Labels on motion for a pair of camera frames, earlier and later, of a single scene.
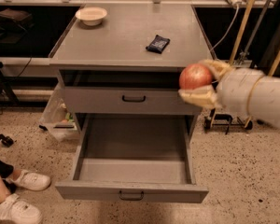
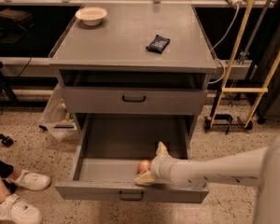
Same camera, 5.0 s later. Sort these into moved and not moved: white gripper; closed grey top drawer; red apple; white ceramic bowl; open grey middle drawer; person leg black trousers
Moved: white gripper; red apple
Not moved: closed grey top drawer; open grey middle drawer; person leg black trousers; white ceramic bowl
